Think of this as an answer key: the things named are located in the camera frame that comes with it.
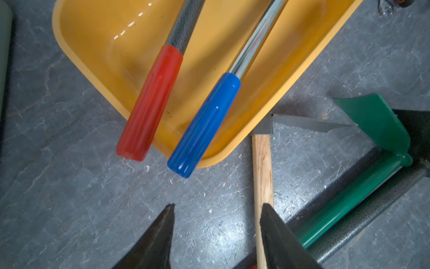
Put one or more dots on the translucent green storage box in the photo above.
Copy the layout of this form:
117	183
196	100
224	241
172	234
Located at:
6	28

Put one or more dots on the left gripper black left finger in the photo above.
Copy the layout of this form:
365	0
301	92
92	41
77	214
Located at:
153	249

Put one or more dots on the wooden handled small hoe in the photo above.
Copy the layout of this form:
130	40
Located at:
262	164

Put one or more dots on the yellow plastic tray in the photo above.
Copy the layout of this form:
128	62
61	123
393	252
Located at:
115	43

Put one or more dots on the green handled small hoe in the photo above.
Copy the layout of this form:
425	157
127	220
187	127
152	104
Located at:
378	121

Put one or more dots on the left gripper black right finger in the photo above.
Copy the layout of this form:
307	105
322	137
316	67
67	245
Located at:
281	248

